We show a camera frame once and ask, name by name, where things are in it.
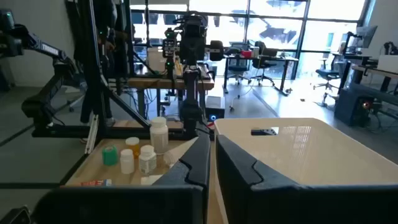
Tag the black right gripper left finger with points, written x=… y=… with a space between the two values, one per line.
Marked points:
x=186 y=199

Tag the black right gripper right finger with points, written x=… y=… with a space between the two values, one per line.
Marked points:
x=248 y=199

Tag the small white pill bottle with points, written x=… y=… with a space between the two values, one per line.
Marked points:
x=150 y=180
x=127 y=163

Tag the small white labelled bottle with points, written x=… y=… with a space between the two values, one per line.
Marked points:
x=147 y=160

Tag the large white pill bottle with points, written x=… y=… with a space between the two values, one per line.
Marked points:
x=159 y=137

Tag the orange pill bottle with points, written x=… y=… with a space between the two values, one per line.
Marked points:
x=133 y=147

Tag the green tape roll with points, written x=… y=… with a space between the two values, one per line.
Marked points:
x=110 y=155

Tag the red medicine box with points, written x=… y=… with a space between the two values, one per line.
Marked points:
x=96 y=183

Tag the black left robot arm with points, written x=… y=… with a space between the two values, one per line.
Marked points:
x=190 y=112

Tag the black device on stand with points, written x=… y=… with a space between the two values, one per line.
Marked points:
x=169 y=46

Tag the black office chair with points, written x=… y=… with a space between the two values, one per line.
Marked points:
x=238 y=67
x=263 y=60

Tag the wooden work table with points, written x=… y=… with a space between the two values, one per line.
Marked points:
x=155 y=83

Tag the small red container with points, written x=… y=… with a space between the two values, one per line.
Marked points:
x=246 y=53

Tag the black computer box blue light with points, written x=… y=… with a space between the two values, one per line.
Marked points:
x=214 y=107

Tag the black office desk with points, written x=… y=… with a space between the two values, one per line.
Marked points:
x=258 y=59

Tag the person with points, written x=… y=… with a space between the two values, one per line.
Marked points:
x=117 y=18

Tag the blue office chair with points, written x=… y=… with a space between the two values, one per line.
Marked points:
x=327 y=74

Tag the dark blue cabinet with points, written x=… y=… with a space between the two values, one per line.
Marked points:
x=349 y=107

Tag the computer monitor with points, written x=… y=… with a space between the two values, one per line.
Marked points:
x=368 y=35

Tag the wooden top desk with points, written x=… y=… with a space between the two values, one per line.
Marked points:
x=377 y=72

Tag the black aluminium frame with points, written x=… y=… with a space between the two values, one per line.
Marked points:
x=90 y=62

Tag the black window frame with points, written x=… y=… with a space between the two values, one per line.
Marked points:
x=303 y=37

